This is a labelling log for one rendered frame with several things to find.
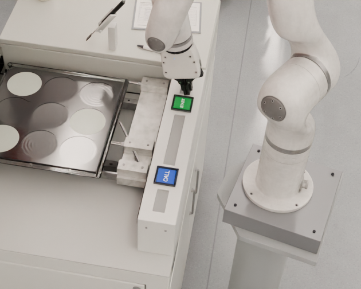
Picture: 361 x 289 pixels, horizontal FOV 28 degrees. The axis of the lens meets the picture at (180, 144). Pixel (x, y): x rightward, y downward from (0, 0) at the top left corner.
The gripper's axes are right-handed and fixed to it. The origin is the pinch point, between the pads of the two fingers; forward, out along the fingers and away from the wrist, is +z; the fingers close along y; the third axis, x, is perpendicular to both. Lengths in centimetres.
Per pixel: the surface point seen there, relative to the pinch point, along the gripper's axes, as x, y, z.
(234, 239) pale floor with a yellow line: 18, 0, 100
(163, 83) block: 7.1, -8.9, 5.4
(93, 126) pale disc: -12.6, -24.9, 3.0
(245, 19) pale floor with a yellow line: 155, -9, 98
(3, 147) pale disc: -25, -46, -1
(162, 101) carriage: 2.8, -9.1, 8.4
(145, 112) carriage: -2.7, -12.8, 7.6
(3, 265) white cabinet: -51, -43, 15
